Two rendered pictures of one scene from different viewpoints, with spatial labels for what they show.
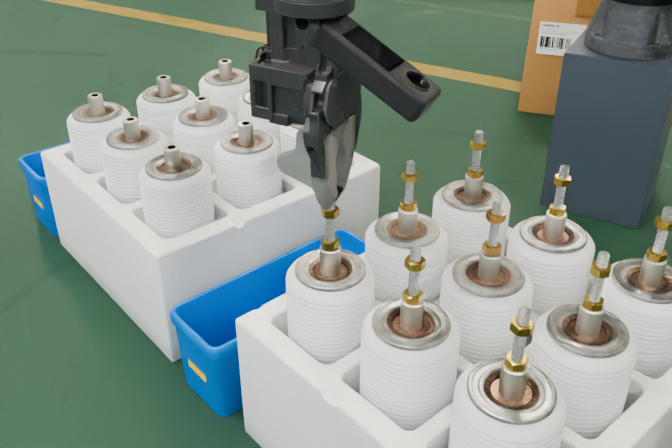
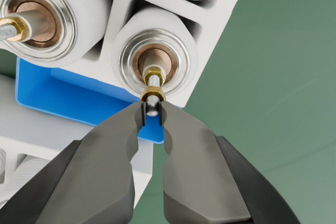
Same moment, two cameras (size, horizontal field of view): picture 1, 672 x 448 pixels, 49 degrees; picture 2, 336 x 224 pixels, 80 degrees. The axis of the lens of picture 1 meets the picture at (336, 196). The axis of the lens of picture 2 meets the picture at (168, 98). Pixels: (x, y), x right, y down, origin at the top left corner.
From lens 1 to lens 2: 66 cm
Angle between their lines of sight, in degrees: 53
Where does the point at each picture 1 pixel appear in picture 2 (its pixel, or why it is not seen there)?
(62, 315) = (153, 175)
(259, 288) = (103, 116)
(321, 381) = (221, 20)
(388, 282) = (99, 17)
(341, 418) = not seen: outside the picture
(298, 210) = (36, 137)
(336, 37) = not seen: outside the picture
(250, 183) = not seen: hidden behind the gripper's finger
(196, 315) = (148, 131)
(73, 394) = not seen: hidden behind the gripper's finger
